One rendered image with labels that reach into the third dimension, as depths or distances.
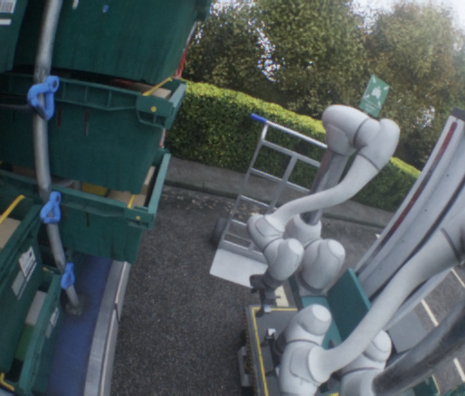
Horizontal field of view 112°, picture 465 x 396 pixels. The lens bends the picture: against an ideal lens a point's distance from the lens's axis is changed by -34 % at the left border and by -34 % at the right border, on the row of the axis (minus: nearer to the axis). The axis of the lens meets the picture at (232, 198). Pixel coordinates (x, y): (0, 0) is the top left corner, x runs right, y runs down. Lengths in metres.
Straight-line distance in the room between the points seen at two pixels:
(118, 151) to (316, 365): 0.67
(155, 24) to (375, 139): 0.72
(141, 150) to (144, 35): 0.25
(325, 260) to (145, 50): 1.00
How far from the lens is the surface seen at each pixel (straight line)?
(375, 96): 3.74
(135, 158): 0.55
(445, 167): 1.01
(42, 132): 0.55
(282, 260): 0.85
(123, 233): 0.69
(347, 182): 0.83
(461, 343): 0.59
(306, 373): 0.63
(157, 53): 0.49
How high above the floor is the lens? 1.53
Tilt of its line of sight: 30 degrees down
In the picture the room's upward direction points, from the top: 21 degrees clockwise
